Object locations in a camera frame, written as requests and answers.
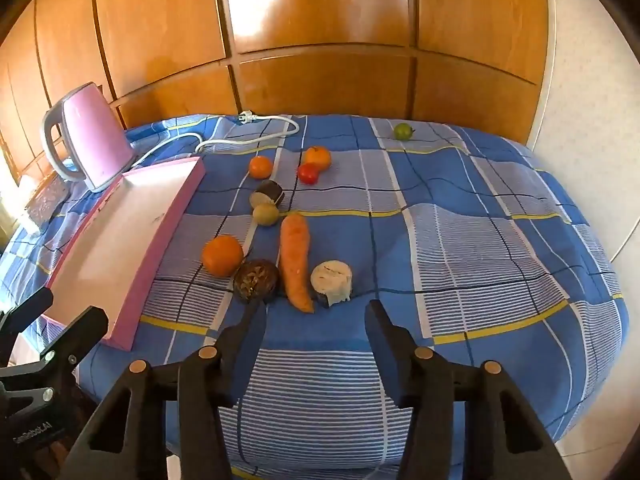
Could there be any blue plaid bed sheet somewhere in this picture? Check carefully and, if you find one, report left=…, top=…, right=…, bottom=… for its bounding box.
left=0, top=114, right=630, bottom=480

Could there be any wooden wardrobe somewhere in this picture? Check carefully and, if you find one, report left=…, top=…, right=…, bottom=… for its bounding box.
left=0, top=0, right=551, bottom=181

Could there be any large eggplant piece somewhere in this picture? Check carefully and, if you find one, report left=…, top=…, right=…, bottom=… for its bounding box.
left=310, top=260, right=354, bottom=308

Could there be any brown round fruit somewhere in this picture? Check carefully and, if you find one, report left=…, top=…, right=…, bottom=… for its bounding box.
left=232, top=259, right=280, bottom=305

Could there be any white power cable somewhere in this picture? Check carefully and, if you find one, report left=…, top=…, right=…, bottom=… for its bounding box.
left=131, top=111, right=301, bottom=167

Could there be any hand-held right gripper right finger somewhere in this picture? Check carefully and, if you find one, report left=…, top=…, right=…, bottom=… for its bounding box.
left=364, top=299, right=573, bottom=480

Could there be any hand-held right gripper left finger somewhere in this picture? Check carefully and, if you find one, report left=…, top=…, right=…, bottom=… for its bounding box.
left=62, top=301, right=268, bottom=480

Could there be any pink electric kettle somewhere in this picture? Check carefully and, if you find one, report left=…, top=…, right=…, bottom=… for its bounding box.
left=41, top=82, right=136, bottom=193

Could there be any small eggplant piece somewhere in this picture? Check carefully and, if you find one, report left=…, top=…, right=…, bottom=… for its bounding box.
left=249, top=179, right=285, bottom=209

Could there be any carved wooden box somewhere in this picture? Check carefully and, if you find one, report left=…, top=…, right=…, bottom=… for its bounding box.
left=22, top=170, right=71, bottom=226

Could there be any carrot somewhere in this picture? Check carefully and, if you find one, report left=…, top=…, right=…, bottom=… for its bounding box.
left=278, top=211, right=316, bottom=314

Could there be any large orange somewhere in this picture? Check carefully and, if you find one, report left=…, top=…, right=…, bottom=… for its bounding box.
left=201, top=235, right=245, bottom=278

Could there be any pink tray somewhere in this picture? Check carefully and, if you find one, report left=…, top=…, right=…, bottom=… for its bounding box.
left=42, top=156, right=207, bottom=352

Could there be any smooth small orange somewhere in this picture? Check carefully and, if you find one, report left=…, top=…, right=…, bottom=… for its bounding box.
left=248, top=155, right=274, bottom=180

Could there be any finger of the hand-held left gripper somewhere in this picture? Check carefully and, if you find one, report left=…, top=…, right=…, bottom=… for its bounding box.
left=0, top=287, right=54, bottom=336
left=10, top=306, right=109, bottom=381

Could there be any dimpled orange with stem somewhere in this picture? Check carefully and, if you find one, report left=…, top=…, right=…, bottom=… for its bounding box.
left=304, top=146, right=332, bottom=171

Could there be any kiwi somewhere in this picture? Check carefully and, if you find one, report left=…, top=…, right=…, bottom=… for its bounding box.
left=252, top=203, right=280, bottom=227

